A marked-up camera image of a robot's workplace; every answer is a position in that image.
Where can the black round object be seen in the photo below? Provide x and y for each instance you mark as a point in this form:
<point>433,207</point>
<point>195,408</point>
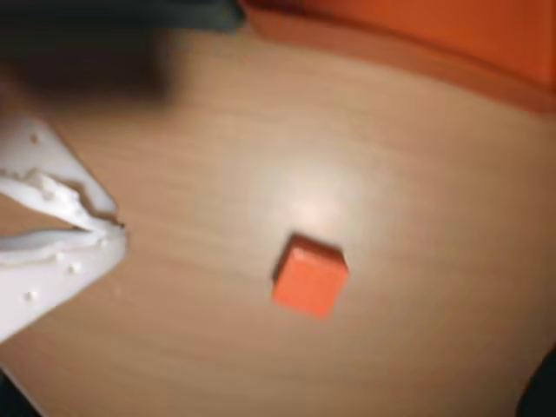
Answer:
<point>543,399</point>

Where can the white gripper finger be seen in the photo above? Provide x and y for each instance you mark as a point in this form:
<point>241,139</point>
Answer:
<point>43,160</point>
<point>43,278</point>

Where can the teal plastic box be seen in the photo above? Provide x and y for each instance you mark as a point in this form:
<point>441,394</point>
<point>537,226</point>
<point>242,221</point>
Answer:
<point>226,13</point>

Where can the orange plastic box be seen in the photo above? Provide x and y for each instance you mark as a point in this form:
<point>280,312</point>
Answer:
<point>434,26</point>

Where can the orange cube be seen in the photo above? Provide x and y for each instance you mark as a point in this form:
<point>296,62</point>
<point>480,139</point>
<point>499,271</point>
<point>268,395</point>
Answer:
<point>310,282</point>

